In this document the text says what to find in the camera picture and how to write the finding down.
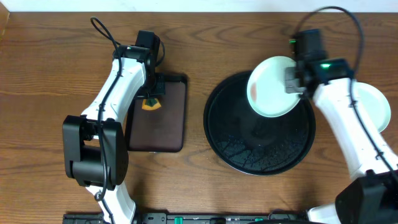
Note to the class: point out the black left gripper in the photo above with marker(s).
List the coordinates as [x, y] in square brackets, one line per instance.
[155, 90]

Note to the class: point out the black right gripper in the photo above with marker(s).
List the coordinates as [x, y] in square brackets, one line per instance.
[289, 88]

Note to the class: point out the mint plate with red stain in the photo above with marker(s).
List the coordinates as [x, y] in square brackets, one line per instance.
[266, 88]

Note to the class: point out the pale green plate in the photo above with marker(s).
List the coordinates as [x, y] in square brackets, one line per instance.
[376, 105]

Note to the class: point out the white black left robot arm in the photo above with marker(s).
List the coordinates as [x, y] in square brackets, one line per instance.
[95, 151]

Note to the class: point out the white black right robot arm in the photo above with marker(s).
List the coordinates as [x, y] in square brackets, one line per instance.
[372, 164]

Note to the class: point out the black rectangular tray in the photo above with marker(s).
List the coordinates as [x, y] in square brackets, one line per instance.
[160, 130]

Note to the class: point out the black round tray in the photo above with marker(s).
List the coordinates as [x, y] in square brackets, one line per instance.
[249, 142]

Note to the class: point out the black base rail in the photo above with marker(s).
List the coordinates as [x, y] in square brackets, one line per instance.
[163, 218]

